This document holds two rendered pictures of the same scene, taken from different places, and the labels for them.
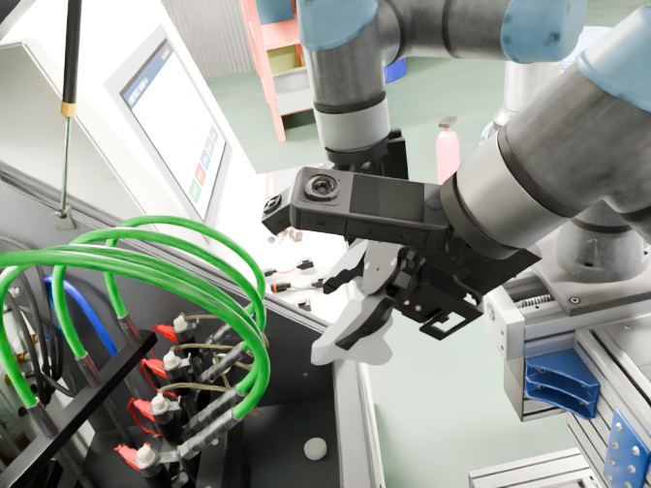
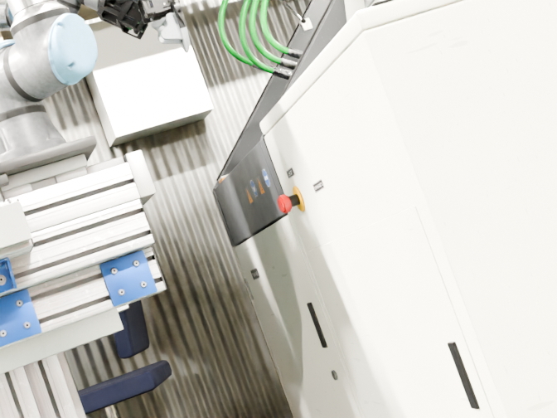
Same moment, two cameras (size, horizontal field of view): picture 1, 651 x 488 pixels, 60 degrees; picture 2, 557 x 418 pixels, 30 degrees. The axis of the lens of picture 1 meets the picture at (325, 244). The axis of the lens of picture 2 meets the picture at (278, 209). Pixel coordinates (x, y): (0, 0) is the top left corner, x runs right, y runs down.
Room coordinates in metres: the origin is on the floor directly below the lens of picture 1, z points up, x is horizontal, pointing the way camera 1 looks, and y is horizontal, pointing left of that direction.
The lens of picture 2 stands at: (2.78, -0.68, 0.67)
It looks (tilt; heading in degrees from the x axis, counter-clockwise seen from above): 4 degrees up; 162
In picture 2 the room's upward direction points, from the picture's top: 20 degrees counter-clockwise
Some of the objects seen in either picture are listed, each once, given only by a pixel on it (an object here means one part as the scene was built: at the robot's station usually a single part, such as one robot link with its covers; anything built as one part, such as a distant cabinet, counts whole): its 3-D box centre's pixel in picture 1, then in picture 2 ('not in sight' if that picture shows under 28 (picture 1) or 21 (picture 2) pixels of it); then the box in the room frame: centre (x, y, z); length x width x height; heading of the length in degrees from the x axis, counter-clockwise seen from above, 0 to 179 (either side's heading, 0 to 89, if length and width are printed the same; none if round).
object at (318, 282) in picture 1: (299, 283); not in sight; (0.92, 0.07, 0.99); 0.12 x 0.02 x 0.02; 83
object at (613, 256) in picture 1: (603, 231); (23, 139); (0.76, -0.47, 1.09); 0.15 x 0.15 x 0.10
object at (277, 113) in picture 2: (293, 235); (358, 66); (1.15, 0.07, 0.96); 0.70 x 0.22 x 0.03; 176
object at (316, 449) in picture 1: (315, 448); not in sight; (0.64, 0.09, 0.84); 0.04 x 0.04 x 0.01
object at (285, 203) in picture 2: not in sight; (289, 201); (0.89, -0.04, 0.80); 0.05 x 0.04 x 0.05; 176
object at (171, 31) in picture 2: not in sight; (173, 33); (0.57, -0.06, 1.26); 0.06 x 0.03 x 0.09; 86
